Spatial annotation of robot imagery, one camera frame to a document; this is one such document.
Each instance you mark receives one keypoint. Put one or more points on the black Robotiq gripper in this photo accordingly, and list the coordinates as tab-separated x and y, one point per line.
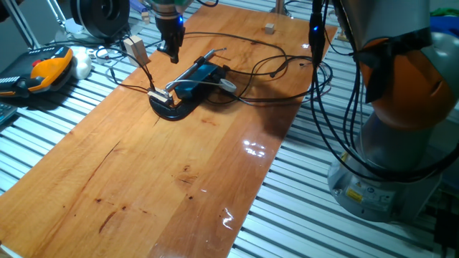
171	30

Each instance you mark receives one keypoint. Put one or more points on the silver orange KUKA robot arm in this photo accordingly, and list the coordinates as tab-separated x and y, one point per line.
394	157

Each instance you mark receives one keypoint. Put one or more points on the tan plug connector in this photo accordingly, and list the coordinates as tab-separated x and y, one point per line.
134	50

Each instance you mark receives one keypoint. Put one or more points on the silver USB hub docking station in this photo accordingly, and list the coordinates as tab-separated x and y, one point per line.
159	95

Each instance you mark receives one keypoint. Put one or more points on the small wooden cube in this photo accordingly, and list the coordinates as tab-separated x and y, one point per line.
269	28
145	17

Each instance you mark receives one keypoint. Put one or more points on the blue rectangular box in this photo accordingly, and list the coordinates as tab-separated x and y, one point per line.
193	89

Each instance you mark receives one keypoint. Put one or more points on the black C-clamp with steel screw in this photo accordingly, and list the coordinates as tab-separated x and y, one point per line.
172	114

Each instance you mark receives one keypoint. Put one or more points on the small white connector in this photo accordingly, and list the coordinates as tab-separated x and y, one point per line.
102	53

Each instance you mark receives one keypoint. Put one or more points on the black round spool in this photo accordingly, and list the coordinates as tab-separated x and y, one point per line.
100	16

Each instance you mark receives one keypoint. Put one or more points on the white rounded object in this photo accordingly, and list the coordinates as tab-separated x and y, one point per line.
81	64

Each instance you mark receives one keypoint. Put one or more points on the grey metal stand leg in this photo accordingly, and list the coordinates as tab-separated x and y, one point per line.
54	14
21	23

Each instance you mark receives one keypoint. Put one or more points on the orange black teach pendant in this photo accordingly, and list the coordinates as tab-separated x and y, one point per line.
46	71

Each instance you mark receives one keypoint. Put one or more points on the large varnished wooden board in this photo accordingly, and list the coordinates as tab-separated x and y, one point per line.
125	172

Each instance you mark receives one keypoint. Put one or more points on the dark keypad device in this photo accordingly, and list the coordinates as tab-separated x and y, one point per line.
6	112

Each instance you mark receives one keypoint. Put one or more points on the green cloth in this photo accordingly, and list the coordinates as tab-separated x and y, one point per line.
444	11

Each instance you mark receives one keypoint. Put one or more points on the metal stand post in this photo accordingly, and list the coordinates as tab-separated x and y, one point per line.
279	7

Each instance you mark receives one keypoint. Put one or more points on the wooden stick frame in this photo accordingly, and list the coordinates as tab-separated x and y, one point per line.
342	36

